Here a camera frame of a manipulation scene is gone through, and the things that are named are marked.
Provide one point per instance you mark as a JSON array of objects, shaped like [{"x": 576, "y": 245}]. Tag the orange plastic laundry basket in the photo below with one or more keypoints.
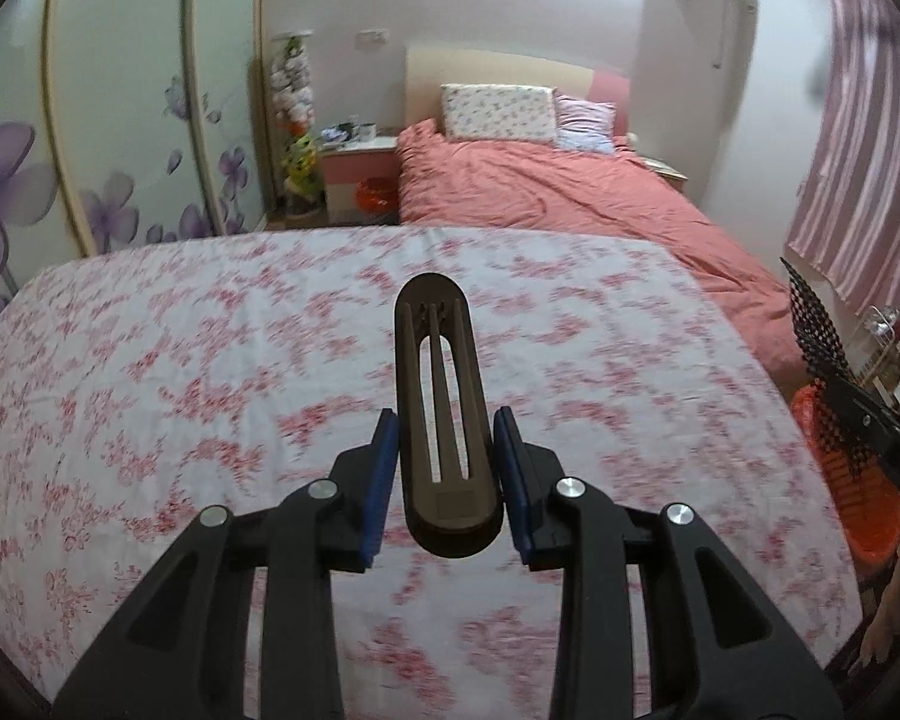
[{"x": 867, "y": 503}]

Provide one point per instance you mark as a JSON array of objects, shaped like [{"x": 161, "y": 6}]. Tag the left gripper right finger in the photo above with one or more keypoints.
[{"x": 717, "y": 645}]

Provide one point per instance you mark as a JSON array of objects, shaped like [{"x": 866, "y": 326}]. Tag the hanging plush toy stack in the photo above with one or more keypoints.
[{"x": 293, "y": 115}]

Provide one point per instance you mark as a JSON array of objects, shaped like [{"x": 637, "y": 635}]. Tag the pink white nightstand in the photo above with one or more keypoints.
[{"x": 346, "y": 167}]

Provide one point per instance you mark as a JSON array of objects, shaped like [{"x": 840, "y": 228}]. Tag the floral pink white tablecloth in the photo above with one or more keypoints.
[{"x": 136, "y": 389}]

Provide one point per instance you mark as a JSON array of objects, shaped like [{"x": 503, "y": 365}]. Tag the white mug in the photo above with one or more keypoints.
[{"x": 367, "y": 132}]

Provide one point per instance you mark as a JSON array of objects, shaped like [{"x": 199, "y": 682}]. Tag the black dotted mat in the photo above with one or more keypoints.
[{"x": 822, "y": 350}]

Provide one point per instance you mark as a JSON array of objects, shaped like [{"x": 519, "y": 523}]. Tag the floral sliding wardrobe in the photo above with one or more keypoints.
[{"x": 125, "y": 123}]

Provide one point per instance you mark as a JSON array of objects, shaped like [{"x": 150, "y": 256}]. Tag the cream pink headboard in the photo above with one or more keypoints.
[{"x": 427, "y": 69}]

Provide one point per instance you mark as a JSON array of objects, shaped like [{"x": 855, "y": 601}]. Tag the pink striped curtain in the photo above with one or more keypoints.
[{"x": 847, "y": 223}]

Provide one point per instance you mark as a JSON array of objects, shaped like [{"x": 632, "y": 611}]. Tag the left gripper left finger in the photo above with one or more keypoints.
[{"x": 177, "y": 645}]

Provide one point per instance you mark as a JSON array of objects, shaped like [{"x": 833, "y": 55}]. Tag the small orange bin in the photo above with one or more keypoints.
[{"x": 378, "y": 196}]

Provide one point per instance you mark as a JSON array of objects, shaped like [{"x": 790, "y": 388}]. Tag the coral pink duvet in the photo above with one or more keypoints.
[{"x": 541, "y": 187}]

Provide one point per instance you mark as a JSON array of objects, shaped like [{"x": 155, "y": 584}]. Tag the far bedside table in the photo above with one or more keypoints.
[{"x": 674, "y": 178}]

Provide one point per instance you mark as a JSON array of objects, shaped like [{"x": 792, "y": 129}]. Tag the floral white pillow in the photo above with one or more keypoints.
[{"x": 503, "y": 113}]

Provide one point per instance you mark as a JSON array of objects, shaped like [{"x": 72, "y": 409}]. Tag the pink striped pillow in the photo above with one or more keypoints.
[{"x": 584, "y": 126}]

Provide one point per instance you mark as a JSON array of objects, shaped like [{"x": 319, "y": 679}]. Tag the white wire rack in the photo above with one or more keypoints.
[{"x": 874, "y": 353}]

